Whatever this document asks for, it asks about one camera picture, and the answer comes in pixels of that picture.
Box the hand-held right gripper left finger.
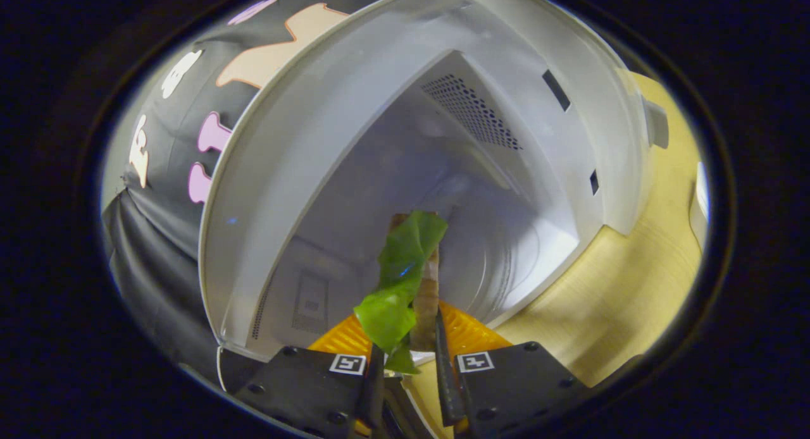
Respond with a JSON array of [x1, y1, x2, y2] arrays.
[[233, 312, 387, 438]]

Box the black backdrop cloth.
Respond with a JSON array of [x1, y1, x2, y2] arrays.
[[101, 0, 412, 389]]

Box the toast sandwich with lettuce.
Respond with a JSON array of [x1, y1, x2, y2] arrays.
[[353, 210, 449, 375]]

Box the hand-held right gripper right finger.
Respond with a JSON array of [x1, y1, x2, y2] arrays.
[[434, 300, 590, 438]]

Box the white microwave oven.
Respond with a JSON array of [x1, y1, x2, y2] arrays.
[[198, 0, 670, 364]]

